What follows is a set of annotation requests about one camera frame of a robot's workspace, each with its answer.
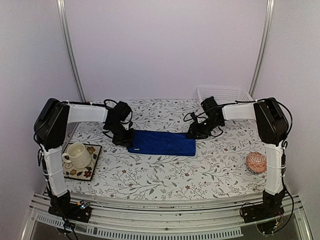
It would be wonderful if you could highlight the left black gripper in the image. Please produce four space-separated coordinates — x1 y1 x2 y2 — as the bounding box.
106 121 136 148

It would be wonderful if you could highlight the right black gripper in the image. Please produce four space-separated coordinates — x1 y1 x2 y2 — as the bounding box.
186 116 223 139

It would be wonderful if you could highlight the dark blue towel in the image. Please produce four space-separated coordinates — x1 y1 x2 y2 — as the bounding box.
127 130 196 157

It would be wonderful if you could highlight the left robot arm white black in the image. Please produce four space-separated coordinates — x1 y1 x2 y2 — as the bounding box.
33 98 134 198

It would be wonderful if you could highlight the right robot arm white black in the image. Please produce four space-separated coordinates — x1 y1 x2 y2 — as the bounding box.
186 97 293 218

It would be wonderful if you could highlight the white plastic perforated basket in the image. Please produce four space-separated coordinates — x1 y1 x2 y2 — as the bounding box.
196 85 253 104

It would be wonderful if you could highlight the floral patterned tablecloth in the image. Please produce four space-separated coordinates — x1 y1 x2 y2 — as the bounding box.
62 99 267 201

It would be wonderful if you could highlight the cream ribbed mug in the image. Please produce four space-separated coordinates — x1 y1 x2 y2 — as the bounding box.
61 142 92 169

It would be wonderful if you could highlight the red white patterned bowl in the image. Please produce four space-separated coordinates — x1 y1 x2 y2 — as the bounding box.
245 152 267 174

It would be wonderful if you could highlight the floral square coaster tile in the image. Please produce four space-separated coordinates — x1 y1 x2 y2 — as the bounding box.
62 142 102 182

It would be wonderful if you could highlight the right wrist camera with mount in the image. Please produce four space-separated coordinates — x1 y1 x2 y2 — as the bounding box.
190 112 198 122

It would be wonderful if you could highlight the left black braided cable loop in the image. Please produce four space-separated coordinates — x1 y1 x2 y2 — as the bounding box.
102 98 121 110

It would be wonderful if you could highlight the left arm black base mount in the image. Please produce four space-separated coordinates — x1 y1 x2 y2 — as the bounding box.
48 192 92 223

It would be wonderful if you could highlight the front aluminium rail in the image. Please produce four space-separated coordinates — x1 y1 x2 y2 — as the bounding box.
21 192 313 240

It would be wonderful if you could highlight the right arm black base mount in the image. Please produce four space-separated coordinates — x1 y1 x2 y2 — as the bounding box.
239 190 285 223

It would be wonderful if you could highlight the left aluminium frame post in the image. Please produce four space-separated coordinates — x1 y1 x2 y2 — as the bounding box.
56 0 86 102

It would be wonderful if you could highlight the aluminium frame post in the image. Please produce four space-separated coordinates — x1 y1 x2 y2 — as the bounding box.
248 0 275 97
56 0 86 102

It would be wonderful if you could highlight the right aluminium frame post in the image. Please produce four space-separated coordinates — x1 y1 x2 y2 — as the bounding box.
248 0 275 97

